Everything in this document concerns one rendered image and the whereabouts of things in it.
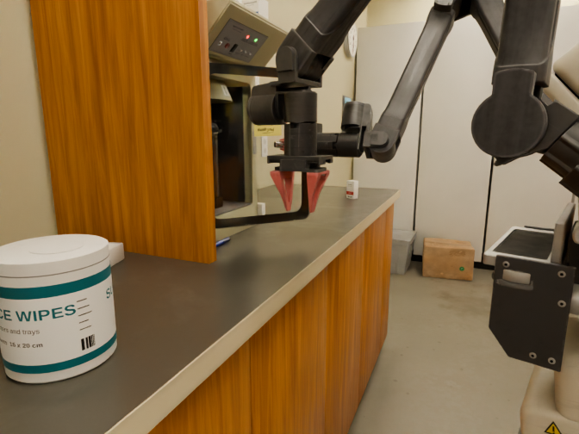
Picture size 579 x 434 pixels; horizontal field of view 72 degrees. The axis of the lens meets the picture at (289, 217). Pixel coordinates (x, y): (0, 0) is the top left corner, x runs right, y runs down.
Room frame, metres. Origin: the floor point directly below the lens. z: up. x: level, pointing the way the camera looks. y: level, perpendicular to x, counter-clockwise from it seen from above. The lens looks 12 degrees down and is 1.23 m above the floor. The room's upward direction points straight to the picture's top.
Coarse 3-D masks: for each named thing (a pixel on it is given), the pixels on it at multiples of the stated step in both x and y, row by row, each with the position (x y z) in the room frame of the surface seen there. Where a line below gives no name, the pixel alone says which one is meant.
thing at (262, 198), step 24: (216, 72) 0.99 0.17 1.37; (240, 72) 1.02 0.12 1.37; (264, 72) 1.04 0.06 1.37; (216, 96) 0.99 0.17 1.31; (240, 96) 1.02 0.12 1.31; (216, 120) 0.99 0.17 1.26; (240, 120) 1.02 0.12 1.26; (216, 144) 0.99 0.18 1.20; (240, 144) 1.02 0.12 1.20; (264, 144) 1.04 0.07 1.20; (216, 168) 0.99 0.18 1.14; (240, 168) 1.01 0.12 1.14; (264, 168) 1.04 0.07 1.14; (216, 192) 0.99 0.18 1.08; (240, 192) 1.01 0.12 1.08; (264, 192) 1.04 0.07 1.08; (216, 216) 0.98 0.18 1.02; (240, 216) 1.01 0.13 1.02; (264, 216) 1.04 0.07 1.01; (288, 216) 1.07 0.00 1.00
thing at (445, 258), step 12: (432, 240) 3.50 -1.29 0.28; (444, 240) 3.50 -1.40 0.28; (456, 240) 3.51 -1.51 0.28; (432, 252) 3.31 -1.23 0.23; (444, 252) 3.28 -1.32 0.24; (456, 252) 3.25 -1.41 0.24; (468, 252) 3.22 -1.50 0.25; (432, 264) 3.31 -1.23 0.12; (444, 264) 3.28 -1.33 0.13; (456, 264) 3.25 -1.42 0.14; (468, 264) 3.22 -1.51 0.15; (432, 276) 3.31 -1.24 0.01; (444, 276) 3.28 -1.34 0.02; (456, 276) 3.25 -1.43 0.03; (468, 276) 3.22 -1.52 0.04
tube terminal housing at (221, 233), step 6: (210, 60) 1.05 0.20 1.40; (216, 60) 1.07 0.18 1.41; (222, 228) 1.07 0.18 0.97; (228, 228) 1.10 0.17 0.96; (234, 228) 1.13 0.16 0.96; (240, 228) 1.16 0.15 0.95; (246, 228) 1.20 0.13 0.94; (216, 234) 1.05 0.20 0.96; (222, 234) 1.07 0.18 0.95; (228, 234) 1.10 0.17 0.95; (216, 240) 1.05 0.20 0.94
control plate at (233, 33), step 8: (232, 24) 0.98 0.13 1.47; (240, 24) 1.00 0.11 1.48; (224, 32) 0.98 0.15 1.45; (232, 32) 1.00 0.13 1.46; (240, 32) 1.03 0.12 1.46; (248, 32) 1.05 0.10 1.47; (256, 32) 1.08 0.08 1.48; (216, 40) 0.98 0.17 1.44; (224, 40) 1.00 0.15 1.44; (232, 40) 1.03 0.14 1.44; (240, 40) 1.05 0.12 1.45; (248, 40) 1.08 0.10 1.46; (264, 40) 1.13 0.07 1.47; (216, 48) 1.00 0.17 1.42; (224, 48) 1.03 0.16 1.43; (248, 48) 1.11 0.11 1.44; (256, 48) 1.13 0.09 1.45; (232, 56) 1.08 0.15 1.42; (240, 56) 1.11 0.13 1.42; (248, 56) 1.13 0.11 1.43
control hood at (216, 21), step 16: (224, 0) 0.93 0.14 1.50; (208, 16) 0.94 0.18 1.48; (224, 16) 0.94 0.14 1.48; (240, 16) 0.99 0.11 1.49; (256, 16) 1.03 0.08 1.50; (208, 32) 0.95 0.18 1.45; (272, 32) 1.13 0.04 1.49; (288, 32) 1.20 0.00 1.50; (272, 48) 1.20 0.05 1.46; (240, 64) 1.14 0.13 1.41; (256, 64) 1.20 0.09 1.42
